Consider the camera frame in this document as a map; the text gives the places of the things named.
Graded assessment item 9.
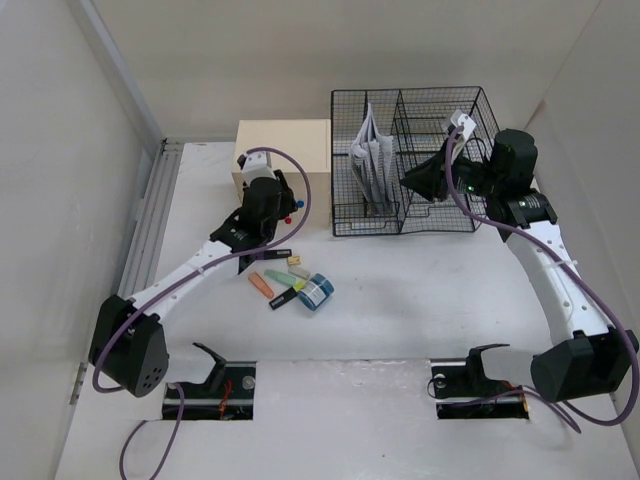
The purple black highlighter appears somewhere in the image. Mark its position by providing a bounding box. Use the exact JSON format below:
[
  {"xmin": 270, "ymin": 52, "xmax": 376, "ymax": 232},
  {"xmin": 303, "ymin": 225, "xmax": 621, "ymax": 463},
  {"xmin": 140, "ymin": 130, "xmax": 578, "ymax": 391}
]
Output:
[{"xmin": 254, "ymin": 249, "xmax": 292, "ymax": 261}]

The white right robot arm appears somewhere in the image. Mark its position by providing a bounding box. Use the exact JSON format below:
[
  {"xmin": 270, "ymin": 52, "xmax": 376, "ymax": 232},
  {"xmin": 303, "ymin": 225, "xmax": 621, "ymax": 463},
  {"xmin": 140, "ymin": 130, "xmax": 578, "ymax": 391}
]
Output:
[{"xmin": 401, "ymin": 127, "xmax": 639, "ymax": 406}]

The green highlighter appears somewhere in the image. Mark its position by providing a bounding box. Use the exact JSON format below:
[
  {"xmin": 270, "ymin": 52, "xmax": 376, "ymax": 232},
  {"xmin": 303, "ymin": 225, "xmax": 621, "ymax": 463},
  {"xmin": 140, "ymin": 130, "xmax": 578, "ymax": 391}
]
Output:
[{"xmin": 264, "ymin": 269, "xmax": 298, "ymax": 287}]

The yellow black highlighter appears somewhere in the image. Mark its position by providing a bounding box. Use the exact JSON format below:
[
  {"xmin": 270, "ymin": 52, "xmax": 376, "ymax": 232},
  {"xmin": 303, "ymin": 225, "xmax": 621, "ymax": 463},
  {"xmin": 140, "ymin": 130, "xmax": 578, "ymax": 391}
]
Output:
[{"xmin": 269, "ymin": 281, "xmax": 305, "ymax": 310}]

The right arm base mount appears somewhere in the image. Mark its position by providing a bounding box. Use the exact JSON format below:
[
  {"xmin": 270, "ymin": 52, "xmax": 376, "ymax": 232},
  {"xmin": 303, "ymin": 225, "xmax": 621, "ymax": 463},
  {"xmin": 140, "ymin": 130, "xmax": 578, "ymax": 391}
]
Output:
[{"xmin": 427, "ymin": 343, "xmax": 529, "ymax": 420}]

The cream wooden drawer cabinet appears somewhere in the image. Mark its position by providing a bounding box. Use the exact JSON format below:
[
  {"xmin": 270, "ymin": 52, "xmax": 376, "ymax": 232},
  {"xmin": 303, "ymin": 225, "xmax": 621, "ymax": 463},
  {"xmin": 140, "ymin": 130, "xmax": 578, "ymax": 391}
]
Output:
[{"xmin": 231, "ymin": 119, "xmax": 331, "ymax": 233}]

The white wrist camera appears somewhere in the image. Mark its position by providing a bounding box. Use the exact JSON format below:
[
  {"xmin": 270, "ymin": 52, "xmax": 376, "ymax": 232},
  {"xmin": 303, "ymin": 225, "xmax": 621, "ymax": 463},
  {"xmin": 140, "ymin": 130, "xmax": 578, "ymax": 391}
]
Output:
[
  {"xmin": 237, "ymin": 150, "xmax": 276, "ymax": 187},
  {"xmin": 444, "ymin": 109, "xmax": 477, "ymax": 145}
]

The grey eraser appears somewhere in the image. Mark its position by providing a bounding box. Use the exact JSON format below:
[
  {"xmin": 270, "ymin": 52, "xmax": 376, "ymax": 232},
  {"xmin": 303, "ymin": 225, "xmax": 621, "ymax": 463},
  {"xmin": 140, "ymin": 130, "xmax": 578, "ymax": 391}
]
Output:
[{"xmin": 288, "ymin": 265, "xmax": 311, "ymax": 280}]

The blue tape roll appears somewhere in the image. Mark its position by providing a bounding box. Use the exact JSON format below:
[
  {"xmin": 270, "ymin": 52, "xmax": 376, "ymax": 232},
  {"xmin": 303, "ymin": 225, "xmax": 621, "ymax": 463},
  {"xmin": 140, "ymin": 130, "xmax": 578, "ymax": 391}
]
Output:
[{"xmin": 297, "ymin": 273, "xmax": 335, "ymax": 311}]

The black wire mesh organizer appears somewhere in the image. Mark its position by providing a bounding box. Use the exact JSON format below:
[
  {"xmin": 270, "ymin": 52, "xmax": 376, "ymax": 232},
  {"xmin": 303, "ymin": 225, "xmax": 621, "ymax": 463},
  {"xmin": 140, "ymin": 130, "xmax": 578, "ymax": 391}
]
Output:
[{"xmin": 331, "ymin": 86, "xmax": 499, "ymax": 237}]

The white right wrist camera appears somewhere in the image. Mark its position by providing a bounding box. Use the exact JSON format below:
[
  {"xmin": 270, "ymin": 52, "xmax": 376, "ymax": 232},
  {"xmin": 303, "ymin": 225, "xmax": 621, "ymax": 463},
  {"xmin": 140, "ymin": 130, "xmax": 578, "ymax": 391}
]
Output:
[{"xmin": 444, "ymin": 109, "xmax": 477, "ymax": 145}]

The white instruction booklet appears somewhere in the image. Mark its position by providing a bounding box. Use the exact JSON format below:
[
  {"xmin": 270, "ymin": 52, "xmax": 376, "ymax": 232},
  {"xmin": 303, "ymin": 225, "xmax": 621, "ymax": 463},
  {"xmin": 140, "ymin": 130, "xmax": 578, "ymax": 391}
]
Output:
[{"xmin": 349, "ymin": 103, "xmax": 394, "ymax": 215}]

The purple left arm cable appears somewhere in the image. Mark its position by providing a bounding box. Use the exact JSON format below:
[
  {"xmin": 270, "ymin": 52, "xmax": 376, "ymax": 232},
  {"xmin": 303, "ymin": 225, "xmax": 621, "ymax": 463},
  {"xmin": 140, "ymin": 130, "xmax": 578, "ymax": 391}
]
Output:
[{"xmin": 92, "ymin": 146, "xmax": 314, "ymax": 480}]

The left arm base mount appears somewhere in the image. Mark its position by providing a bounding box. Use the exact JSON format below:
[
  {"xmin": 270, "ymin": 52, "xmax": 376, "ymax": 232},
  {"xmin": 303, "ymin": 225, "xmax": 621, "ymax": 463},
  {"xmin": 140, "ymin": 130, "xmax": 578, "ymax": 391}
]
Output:
[{"xmin": 161, "ymin": 342, "xmax": 257, "ymax": 421}]

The aluminium rail frame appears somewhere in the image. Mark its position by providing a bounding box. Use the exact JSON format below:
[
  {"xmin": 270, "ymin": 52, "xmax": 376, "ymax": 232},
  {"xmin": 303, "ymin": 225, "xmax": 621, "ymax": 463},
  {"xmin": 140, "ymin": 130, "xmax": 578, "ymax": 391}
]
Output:
[{"xmin": 88, "ymin": 139, "xmax": 184, "ymax": 398}]

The orange highlighter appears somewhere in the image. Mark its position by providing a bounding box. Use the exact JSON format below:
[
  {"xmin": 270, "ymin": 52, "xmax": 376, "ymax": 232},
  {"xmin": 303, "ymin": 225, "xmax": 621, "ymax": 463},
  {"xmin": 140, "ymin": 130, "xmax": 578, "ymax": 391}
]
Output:
[{"xmin": 248, "ymin": 272, "xmax": 275, "ymax": 299}]

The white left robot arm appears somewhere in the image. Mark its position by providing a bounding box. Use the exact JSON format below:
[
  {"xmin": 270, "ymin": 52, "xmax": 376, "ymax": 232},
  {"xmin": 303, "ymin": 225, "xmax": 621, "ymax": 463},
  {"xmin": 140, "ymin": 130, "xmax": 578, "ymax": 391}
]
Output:
[{"xmin": 89, "ymin": 167, "xmax": 298, "ymax": 398}]

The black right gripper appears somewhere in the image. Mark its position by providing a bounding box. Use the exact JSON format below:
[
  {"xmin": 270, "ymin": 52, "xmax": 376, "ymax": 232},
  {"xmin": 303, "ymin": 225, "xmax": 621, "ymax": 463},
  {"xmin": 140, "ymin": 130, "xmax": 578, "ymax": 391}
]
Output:
[{"xmin": 399, "ymin": 137, "xmax": 503, "ymax": 202}]

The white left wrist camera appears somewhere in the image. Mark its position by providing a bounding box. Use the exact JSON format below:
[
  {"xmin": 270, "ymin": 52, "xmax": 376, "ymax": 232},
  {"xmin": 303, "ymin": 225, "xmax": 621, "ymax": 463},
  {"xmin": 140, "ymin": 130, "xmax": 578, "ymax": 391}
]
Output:
[{"xmin": 237, "ymin": 150, "xmax": 276, "ymax": 187}]

